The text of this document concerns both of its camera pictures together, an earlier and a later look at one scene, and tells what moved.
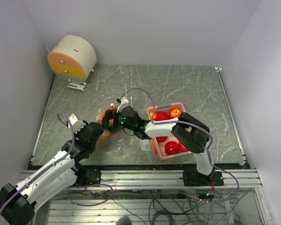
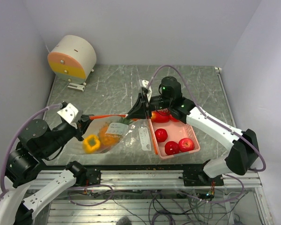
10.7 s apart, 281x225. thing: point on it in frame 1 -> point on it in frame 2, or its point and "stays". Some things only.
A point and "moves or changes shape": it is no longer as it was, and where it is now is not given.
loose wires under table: [164, 207] stays
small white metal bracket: [76, 86] stays
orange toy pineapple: [112, 130] -> [112, 139]
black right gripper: [110, 114] -> [139, 110]
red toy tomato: [171, 147] stays
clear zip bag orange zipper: [147, 145] moves or changes shape
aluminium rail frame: [159, 197] stays
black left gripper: [78, 133] -> [77, 133]
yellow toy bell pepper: [111, 122] moves or changes shape
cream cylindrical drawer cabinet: [72, 59] stays
